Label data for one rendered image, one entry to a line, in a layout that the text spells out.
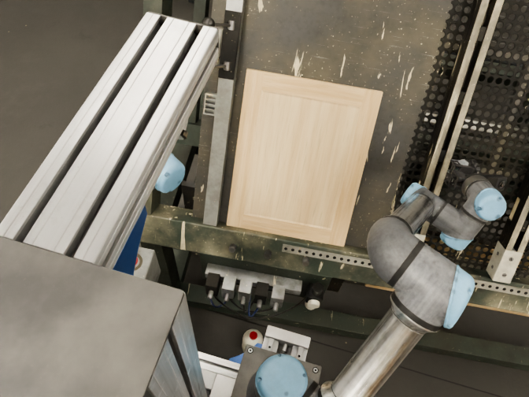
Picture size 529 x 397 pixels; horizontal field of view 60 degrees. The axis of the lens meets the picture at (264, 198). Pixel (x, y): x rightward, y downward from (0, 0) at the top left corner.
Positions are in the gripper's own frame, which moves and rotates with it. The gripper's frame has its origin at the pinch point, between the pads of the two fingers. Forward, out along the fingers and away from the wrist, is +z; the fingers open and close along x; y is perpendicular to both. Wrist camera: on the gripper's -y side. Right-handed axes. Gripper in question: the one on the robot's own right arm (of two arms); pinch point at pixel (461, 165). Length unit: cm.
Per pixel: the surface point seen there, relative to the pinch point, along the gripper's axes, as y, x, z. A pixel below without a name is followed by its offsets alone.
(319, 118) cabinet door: 48.7, -6.9, 0.7
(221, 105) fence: 81, -6, -2
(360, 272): 23, 45, -3
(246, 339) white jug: 60, 109, 24
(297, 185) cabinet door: 52, 18, 1
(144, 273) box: 97, 49, -23
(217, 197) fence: 78, 26, -2
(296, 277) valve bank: 45, 54, 0
